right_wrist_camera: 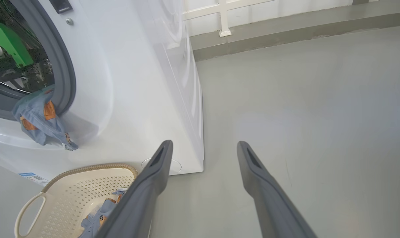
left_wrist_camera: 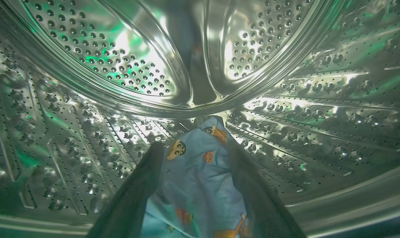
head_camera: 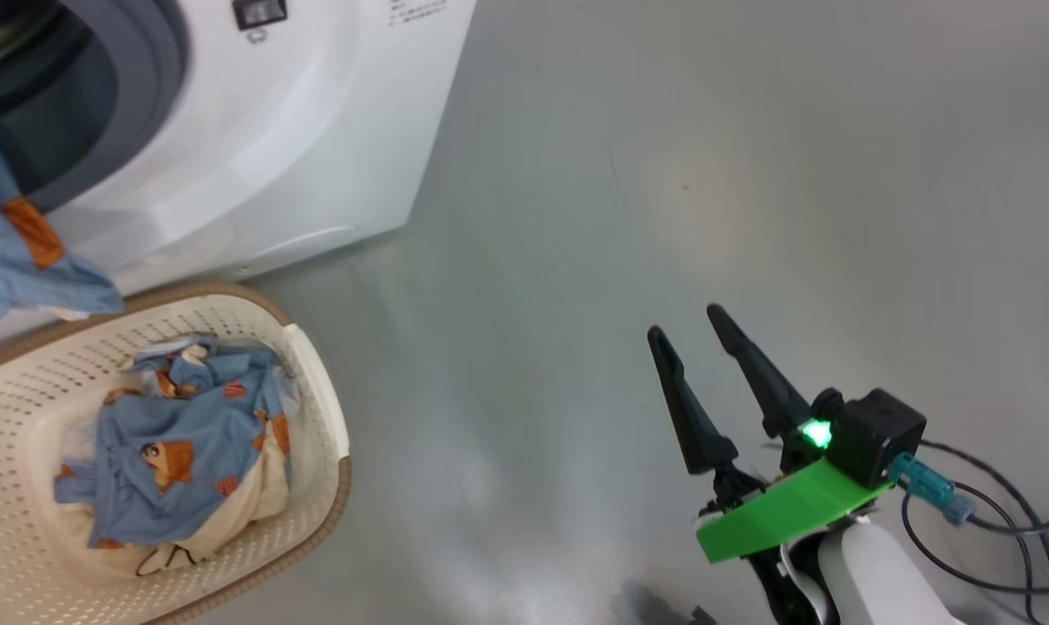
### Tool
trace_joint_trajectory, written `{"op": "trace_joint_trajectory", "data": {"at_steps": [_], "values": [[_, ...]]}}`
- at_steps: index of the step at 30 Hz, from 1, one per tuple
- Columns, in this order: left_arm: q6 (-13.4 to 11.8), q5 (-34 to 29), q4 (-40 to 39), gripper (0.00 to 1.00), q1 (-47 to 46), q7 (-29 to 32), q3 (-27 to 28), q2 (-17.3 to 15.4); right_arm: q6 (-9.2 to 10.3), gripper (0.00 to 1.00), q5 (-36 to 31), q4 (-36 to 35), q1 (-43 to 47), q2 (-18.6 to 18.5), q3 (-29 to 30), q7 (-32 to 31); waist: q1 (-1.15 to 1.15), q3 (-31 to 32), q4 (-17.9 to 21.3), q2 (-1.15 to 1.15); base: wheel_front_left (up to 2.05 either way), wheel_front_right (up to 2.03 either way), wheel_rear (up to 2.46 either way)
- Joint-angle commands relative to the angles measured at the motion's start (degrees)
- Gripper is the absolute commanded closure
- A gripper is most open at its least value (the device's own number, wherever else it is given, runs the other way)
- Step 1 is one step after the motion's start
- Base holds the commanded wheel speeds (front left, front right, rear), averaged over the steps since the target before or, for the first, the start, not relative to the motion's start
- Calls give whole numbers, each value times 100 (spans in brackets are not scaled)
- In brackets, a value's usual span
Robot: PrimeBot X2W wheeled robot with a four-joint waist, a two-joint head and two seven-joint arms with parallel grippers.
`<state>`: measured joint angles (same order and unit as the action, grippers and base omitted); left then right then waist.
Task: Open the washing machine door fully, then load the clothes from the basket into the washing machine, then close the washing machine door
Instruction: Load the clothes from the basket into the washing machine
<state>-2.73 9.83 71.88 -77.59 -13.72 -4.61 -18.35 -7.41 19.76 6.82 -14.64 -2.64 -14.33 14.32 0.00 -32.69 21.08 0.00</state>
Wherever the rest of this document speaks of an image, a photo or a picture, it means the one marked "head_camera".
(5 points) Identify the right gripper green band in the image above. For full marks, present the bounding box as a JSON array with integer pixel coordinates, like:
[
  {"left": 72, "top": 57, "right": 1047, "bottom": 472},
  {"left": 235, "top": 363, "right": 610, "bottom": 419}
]
[{"left": 646, "top": 303, "right": 895, "bottom": 625}]

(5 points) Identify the blue bear print garment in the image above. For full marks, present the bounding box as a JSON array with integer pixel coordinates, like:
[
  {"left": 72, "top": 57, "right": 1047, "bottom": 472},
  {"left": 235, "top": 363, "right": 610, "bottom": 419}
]
[
  {"left": 0, "top": 109, "right": 127, "bottom": 336},
  {"left": 53, "top": 333, "right": 297, "bottom": 577}
]

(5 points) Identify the cream perforated laundry basket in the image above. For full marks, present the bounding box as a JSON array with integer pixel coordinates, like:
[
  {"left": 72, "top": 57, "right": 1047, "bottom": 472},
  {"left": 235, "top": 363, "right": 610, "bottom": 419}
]
[{"left": 0, "top": 282, "right": 353, "bottom": 625}]

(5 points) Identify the white washing machine body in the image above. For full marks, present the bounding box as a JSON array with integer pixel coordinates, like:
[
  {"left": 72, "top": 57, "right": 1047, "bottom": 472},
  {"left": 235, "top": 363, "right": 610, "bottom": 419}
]
[{"left": 0, "top": 0, "right": 478, "bottom": 352}]

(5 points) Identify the black door lock slot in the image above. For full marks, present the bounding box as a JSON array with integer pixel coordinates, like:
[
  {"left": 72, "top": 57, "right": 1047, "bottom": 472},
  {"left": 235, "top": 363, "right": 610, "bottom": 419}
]
[{"left": 232, "top": 0, "right": 289, "bottom": 32}]

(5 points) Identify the grey rubber door gasket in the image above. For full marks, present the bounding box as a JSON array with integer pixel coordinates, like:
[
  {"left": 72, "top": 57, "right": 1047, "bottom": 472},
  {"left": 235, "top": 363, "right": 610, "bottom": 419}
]
[{"left": 0, "top": 0, "right": 188, "bottom": 214}]

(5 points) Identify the round drain filter cover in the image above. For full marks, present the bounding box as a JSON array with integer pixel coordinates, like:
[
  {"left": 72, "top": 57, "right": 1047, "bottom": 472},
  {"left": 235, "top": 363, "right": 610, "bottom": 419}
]
[{"left": 251, "top": 224, "right": 362, "bottom": 266}]

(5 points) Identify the teal cable connector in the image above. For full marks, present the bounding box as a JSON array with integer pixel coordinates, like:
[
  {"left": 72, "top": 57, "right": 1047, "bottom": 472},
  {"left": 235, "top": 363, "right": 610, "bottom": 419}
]
[{"left": 888, "top": 451, "right": 977, "bottom": 527}]

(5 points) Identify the thin black cable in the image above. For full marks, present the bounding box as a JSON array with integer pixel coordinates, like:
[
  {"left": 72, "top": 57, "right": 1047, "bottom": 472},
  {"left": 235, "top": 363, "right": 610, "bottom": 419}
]
[
  {"left": 901, "top": 482, "right": 1049, "bottom": 596},
  {"left": 918, "top": 438, "right": 1049, "bottom": 625}
]

